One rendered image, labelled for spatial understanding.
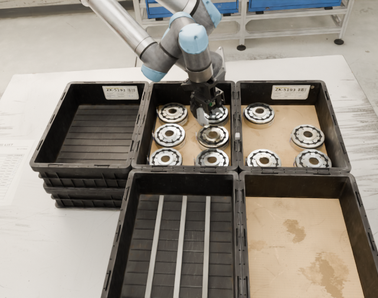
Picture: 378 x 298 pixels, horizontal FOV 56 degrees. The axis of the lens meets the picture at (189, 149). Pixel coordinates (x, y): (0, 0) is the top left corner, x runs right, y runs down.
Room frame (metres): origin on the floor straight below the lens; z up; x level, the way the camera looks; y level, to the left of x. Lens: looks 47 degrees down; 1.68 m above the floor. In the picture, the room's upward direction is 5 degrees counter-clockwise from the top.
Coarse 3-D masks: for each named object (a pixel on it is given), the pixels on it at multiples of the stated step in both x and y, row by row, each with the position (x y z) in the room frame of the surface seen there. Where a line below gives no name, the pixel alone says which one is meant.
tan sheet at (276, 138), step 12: (276, 108) 0.94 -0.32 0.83; (288, 108) 0.93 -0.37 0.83; (300, 108) 0.93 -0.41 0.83; (312, 108) 0.92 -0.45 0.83; (276, 120) 0.88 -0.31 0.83; (288, 120) 0.87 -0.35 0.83; (300, 120) 0.87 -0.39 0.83; (312, 120) 0.86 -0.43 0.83; (252, 132) 0.83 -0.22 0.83; (264, 132) 0.83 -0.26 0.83; (276, 132) 0.82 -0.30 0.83; (288, 132) 0.82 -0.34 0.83; (252, 144) 0.78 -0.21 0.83; (264, 144) 0.77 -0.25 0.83; (276, 144) 0.77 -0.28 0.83; (288, 144) 0.76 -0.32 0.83; (324, 144) 0.75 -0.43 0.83; (288, 156) 0.71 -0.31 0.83
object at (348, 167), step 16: (240, 80) 0.99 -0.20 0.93; (256, 80) 0.98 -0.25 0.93; (272, 80) 0.97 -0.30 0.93; (288, 80) 0.97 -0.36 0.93; (304, 80) 0.96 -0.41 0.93; (320, 80) 0.95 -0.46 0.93; (240, 112) 0.82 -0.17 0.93; (240, 128) 0.75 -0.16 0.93; (336, 128) 0.72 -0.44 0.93; (240, 144) 0.70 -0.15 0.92; (240, 160) 0.63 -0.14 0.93
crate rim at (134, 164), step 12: (156, 84) 1.01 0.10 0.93; (168, 84) 1.01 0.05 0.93; (180, 84) 1.00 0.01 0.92; (144, 108) 0.88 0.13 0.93; (144, 120) 0.83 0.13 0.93; (132, 168) 0.64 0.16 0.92; (144, 168) 0.63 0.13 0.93; (156, 168) 0.63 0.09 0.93; (168, 168) 0.62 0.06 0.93; (180, 168) 0.62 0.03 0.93; (192, 168) 0.62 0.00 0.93; (204, 168) 0.61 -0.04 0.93; (216, 168) 0.61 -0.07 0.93; (228, 168) 0.61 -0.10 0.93
